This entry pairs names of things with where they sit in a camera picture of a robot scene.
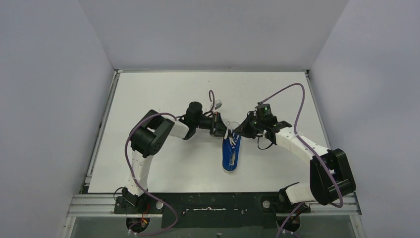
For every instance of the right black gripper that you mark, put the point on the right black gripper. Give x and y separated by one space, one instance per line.
244 130

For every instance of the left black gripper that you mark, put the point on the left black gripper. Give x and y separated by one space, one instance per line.
214 124

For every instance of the blue canvas sneaker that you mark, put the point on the blue canvas sneaker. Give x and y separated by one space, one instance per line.
230 156

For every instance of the white shoelace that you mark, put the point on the white shoelace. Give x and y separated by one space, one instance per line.
232 136

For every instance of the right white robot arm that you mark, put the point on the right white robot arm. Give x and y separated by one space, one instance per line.
330 176

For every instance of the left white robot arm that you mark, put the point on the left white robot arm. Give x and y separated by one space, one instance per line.
148 136

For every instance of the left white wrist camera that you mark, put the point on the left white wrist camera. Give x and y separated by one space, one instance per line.
217 104

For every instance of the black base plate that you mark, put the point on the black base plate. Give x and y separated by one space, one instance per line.
212 210

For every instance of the aluminium frame rail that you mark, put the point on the aluminium frame rail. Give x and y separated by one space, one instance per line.
102 205

